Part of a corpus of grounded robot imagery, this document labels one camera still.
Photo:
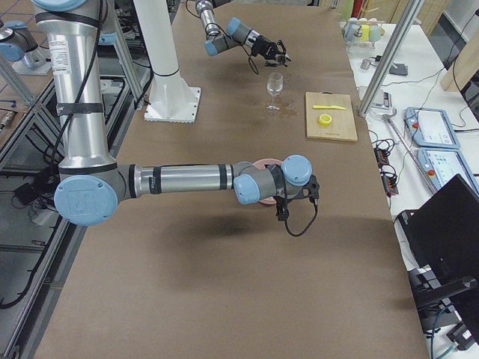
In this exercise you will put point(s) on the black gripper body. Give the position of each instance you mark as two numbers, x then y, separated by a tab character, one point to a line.
281	209
263	47

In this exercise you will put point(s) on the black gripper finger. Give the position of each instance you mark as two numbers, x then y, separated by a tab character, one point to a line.
281	49
271	63

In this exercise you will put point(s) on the steel jigger measuring cup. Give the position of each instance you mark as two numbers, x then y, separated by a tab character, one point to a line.
282	61

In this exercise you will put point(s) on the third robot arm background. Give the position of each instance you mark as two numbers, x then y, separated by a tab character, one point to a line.
20	48

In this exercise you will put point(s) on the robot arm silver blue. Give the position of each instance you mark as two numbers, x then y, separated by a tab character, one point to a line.
237	33
92	183

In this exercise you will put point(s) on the clear wine glass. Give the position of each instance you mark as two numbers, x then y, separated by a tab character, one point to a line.
274	86

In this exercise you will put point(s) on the pink bowl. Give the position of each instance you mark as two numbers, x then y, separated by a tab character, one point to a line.
262	164

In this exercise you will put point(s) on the yellow lemon slice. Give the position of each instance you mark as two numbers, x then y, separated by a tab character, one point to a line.
325	120

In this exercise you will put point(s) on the yellow plastic knife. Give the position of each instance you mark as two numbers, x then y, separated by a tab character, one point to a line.
331	107

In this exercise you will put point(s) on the bamboo cutting board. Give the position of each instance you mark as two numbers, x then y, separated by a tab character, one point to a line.
343	127

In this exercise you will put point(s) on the pastel cups rack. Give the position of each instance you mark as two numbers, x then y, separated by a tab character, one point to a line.
363	32

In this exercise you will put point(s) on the black power strip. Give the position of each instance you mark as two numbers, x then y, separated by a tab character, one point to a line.
387	172

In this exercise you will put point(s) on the blue teach pendant lower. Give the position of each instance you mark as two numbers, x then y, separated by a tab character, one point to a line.
442	164

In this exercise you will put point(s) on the blue teach pendant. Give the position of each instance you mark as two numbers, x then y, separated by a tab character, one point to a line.
442	164
431	127

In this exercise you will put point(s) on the blue teach pendant upper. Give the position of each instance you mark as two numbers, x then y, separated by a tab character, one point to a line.
431	127

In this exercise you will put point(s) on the black monitor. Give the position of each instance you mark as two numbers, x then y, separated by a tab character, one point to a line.
443	233

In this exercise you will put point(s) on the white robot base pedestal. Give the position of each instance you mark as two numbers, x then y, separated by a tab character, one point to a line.
170	98

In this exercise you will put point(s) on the aluminium frame post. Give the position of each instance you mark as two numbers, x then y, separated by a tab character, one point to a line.
396	39

